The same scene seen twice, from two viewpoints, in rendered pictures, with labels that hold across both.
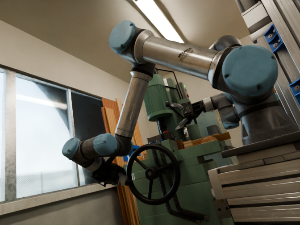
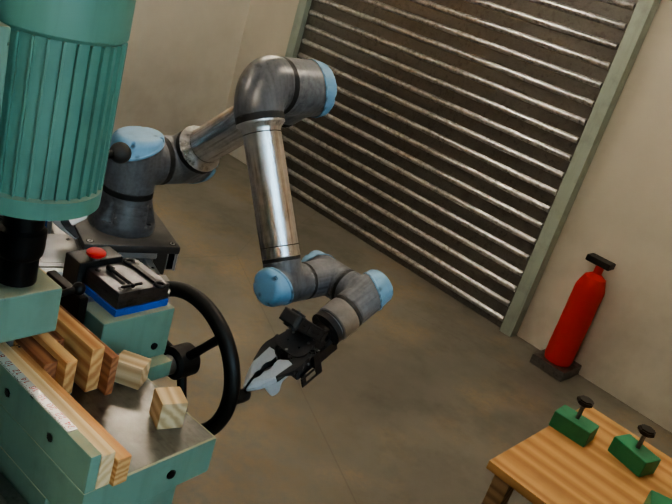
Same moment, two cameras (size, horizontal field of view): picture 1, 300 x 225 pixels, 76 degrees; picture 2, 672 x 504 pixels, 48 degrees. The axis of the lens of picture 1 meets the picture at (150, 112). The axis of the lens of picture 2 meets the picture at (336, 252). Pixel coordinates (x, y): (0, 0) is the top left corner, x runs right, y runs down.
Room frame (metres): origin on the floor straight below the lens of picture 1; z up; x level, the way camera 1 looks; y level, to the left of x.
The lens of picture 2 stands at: (2.07, 0.50, 1.55)
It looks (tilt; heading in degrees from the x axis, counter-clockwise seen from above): 22 degrees down; 192
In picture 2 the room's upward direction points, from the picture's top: 17 degrees clockwise
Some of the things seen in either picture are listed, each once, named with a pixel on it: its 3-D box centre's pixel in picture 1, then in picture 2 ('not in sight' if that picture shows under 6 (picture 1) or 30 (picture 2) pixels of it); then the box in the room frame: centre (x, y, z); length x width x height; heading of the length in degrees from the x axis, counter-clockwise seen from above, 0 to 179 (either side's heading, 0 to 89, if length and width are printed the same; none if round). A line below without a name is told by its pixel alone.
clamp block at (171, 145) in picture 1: (163, 151); (110, 318); (1.11, -0.02, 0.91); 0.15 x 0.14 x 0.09; 68
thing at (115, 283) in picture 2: (160, 138); (117, 277); (1.11, -0.03, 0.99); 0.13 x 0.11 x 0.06; 68
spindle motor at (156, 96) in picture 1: (155, 98); (43, 75); (1.30, -0.06, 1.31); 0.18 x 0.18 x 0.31
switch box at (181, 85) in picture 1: (182, 93); not in sight; (1.55, -0.31, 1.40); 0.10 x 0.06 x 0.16; 158
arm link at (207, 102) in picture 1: (208, 105); not in sight; (1.01, -0.32, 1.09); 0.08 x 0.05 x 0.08; 159
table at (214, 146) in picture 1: (170, 158); (58, 354); (1.19, -0.05, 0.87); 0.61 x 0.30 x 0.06; 68
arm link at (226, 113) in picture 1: (231, 116); not in sight; (0.96, -0.40, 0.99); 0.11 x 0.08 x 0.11; 26
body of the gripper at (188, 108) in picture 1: (193, 109); not in sight; (1.03, -0.24, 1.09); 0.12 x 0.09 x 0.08; 69
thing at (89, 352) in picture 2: not in sight; (59, 337); (1.24, -0.03, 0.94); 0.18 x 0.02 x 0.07; 68
